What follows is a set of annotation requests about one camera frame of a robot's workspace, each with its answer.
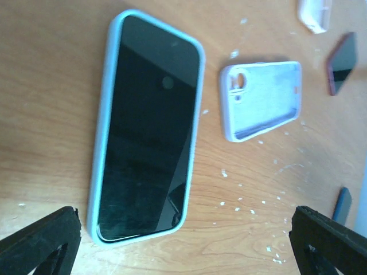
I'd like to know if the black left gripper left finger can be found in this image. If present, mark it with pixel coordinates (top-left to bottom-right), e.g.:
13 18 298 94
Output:
1 206 81 274

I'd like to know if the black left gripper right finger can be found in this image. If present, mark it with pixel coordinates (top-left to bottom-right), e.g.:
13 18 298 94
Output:
289 206 366 274

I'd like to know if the black smartphone dark blue edge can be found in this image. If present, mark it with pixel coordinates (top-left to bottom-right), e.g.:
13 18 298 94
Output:
332 187 352 226

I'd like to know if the light blue phone case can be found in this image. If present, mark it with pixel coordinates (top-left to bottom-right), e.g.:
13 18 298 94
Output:
87 9 206 248

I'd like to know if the lavender phone case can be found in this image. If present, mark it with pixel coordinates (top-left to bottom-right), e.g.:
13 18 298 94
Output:
220 61 302 143

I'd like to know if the pink phone case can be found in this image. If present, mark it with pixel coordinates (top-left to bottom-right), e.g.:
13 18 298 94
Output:
297 0 333 34

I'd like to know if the black smartphone red edge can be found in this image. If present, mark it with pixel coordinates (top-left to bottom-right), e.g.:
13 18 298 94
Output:
326 32 357 96

